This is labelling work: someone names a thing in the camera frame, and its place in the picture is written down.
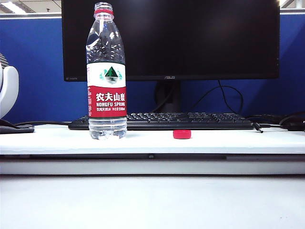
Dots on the red bottle cap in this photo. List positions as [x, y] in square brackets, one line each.
[182, 134]

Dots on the clear plastic water bottle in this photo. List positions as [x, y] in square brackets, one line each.
[107, 95]

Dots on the black monitor stand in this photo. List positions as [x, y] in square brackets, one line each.
[168, 95]

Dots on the black Logitech keyboard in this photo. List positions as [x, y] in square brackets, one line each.
[186, 121]

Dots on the black ASUS monitor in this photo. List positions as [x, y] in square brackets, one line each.
[202, 40]

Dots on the dark grey cloth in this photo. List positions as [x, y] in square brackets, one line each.
[14, 129]

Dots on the black Logitech mouse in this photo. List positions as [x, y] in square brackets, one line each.
[297, 127]

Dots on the ceiling light panel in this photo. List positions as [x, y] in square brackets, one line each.
[12, 5]

